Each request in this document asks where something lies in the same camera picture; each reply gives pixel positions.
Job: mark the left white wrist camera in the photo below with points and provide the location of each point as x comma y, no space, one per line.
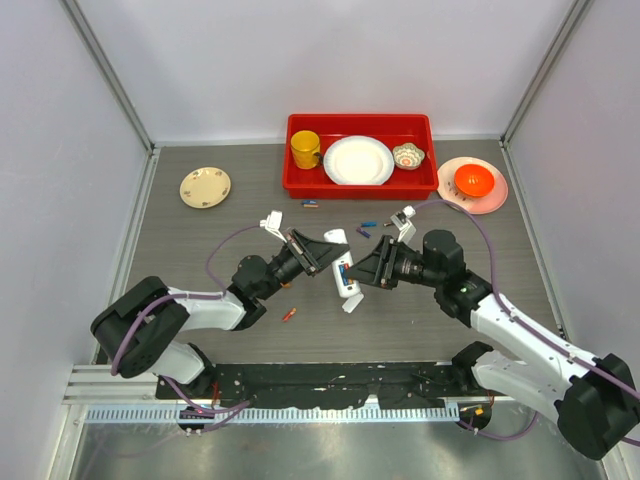
272,224

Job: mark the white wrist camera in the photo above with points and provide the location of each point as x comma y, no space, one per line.
402,221
272,224

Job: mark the white battery cover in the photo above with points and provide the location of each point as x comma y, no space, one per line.
352,303

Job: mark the slotted cable duct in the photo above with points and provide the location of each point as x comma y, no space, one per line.
369,413

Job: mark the small patterned bowl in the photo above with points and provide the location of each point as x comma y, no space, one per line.
408,156

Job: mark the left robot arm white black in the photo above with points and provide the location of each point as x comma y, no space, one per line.
138,332

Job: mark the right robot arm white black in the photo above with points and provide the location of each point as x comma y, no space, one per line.
593,401

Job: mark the pink plate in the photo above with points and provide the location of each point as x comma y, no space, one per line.
477,206

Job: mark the yellow mug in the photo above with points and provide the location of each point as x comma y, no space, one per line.
306,149

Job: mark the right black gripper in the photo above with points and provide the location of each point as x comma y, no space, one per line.
378,268

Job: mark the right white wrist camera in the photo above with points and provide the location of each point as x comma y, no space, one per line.
402,221

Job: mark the orange bowl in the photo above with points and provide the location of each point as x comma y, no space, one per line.
474,180

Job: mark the purple battery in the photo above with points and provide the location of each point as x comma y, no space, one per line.
363,232

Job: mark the cream floral plate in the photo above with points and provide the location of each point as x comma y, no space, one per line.
205,187

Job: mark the white remote control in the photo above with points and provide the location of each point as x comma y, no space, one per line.
346,288

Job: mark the red plastic tray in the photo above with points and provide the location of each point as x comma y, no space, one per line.
391,129

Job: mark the white plate in tray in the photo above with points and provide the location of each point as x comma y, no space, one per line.
358,160

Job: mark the red orange battery front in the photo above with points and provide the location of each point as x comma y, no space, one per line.
289,315

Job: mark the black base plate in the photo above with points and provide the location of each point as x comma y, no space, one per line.
338,386

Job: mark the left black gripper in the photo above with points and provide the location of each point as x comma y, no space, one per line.
314,253

